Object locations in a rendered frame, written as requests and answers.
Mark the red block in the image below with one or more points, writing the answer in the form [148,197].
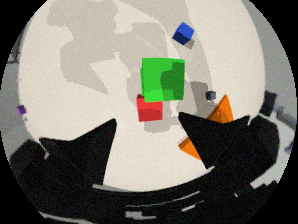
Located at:
[148,111]

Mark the small blue cube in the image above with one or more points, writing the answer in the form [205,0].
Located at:
[183,33]

